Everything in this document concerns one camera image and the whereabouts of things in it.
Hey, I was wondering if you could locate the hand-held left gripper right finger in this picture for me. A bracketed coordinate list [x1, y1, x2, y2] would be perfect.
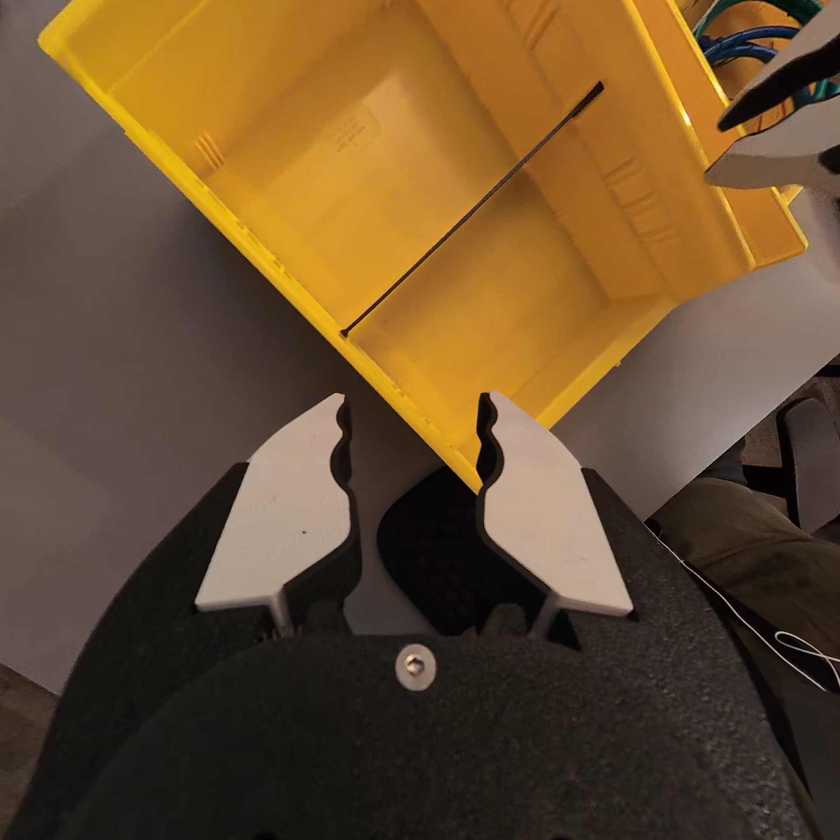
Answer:
[475, 391, 636, 642]

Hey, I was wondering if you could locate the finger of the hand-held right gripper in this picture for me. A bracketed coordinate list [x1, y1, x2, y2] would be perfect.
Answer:
[717, 2, 840, 133]
[704, 104, 840, 193]

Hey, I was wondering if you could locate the black bin divider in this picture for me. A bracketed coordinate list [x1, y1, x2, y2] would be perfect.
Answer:
[339, 80, 605, 339]

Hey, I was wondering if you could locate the green ethernet cable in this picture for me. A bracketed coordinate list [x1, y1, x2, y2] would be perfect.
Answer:
[692, 0, 840, 109]

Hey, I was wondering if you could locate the grey office chair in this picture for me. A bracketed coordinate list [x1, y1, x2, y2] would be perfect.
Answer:
[776, 397, 840, 536]

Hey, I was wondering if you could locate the black textured pad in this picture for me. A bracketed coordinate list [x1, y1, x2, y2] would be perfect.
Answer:
[377, 469, 530, 636]

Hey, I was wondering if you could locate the person's leg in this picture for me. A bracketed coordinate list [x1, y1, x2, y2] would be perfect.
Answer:
[646, 476, 840, 697]

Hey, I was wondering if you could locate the yellow plastic bin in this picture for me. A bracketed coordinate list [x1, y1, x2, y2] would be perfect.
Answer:
[679, 0, 840, 132]
[37, 0, 809, 494]

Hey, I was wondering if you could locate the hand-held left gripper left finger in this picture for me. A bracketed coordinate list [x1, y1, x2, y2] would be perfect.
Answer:
[194, 392, 362, 635]

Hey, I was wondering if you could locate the blue ethernet cable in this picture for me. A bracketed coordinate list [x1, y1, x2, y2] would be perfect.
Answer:
[699, 25, 805, 70]

